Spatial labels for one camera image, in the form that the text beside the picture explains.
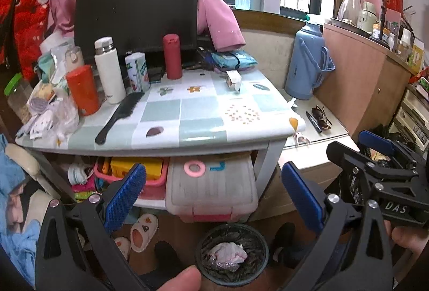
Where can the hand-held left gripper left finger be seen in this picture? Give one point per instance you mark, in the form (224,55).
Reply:
(122,197)

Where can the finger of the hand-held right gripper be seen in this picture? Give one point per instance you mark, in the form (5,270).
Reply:
(375,140)
(345,152)

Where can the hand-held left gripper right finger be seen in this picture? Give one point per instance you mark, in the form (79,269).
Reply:
(303,197)

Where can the black trash bin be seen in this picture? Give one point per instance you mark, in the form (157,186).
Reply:
(258,254)

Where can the small white pink box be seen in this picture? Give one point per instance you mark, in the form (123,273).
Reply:
(233,79)

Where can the person's right hand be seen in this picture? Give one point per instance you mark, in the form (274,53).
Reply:
(409,239)

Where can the person's left hand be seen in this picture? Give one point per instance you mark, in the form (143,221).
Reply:
(182,279)

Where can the low side cabinet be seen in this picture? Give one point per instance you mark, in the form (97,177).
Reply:
(301,183)

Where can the pink plastic basket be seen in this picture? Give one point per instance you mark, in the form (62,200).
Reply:
(157,187)

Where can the dark sunglasses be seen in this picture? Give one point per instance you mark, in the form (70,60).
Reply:
(321,121)

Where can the cream animal slipper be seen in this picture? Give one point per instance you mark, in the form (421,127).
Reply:
(122,247)
(144,232)

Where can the black pen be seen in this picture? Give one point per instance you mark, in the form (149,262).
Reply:
(313,121)

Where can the yellow box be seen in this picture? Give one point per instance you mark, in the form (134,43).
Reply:
(154,167)

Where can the white table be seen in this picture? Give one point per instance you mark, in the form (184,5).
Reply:
(268,170)

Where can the white drawer unit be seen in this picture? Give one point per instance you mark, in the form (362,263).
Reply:
(414,116)

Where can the white plastic clip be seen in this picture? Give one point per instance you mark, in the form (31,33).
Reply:
(300,138)
(294,103)

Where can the wooden cabinet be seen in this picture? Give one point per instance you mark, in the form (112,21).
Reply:
(355,76)

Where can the black comb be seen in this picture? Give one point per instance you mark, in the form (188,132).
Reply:
(117,120)

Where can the clear plastic storage box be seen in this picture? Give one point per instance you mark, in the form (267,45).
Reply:
(211,190)

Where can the clear plastic bag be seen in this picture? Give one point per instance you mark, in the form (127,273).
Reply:
(67,120)

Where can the blue thermos jug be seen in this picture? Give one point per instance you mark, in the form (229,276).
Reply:
(303,63)

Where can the orange-red tumbler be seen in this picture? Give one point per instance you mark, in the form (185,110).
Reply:
(83,91)

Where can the blue blanket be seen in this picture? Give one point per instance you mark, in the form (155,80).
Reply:
(13,227)

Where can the patterned table cover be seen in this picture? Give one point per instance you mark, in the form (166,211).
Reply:
(201,110)

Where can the pale green kettle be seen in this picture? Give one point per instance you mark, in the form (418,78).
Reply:
(368,17)

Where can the lavender pouch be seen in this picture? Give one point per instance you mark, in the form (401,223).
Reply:
(37,106)

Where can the white steel thermos bottle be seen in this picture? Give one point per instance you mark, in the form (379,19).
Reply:
(109,73)

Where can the printed cylindrical can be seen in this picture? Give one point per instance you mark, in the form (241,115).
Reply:
(137,73)

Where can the glass pitcher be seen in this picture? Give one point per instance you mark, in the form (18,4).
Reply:
(348,11)

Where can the blue wipes pack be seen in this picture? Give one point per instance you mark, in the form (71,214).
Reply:
(248,59)

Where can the clear jar with green lid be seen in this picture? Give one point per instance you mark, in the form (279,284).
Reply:
(18,100)

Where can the small beige bottle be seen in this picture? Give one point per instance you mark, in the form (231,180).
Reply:
(74,58)

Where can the small red bottle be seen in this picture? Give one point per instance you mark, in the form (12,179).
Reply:
(172,58)

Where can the green white wipes packs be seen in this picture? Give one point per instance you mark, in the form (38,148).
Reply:
(50,66)

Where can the white box with dark lid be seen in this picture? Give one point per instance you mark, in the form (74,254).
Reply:
(270,4)

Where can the black computer monitor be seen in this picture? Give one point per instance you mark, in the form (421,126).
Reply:
(134,19)

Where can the red jacket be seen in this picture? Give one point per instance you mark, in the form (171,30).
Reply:
(26,9)

